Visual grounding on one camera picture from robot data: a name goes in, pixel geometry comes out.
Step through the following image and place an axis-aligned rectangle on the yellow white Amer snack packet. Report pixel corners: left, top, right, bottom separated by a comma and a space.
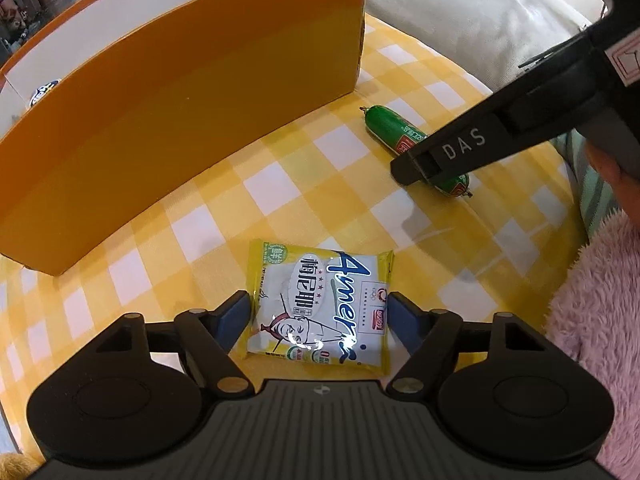
241, 240, 394, 373

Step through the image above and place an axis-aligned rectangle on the orange storage box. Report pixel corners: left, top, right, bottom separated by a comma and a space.
1, 0, 364, 275

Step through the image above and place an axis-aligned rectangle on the green sausage stick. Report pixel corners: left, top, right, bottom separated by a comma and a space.
360, 105, 472, 197

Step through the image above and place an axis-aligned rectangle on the pink fuzzy sleeve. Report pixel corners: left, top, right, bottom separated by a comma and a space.
546, 211, 640, 479

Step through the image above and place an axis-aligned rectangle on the right hand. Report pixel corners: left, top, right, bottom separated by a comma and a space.
586, 142, 640, 226

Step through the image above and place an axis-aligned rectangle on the blue white snack bag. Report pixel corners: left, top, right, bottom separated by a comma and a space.
28, 78, 61, 108

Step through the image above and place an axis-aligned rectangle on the beige sofa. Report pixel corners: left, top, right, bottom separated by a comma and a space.
366, 0, 605, 91

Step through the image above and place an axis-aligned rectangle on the yellow checkered tablecloth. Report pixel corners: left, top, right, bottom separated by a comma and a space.
1, 18, 586, 455

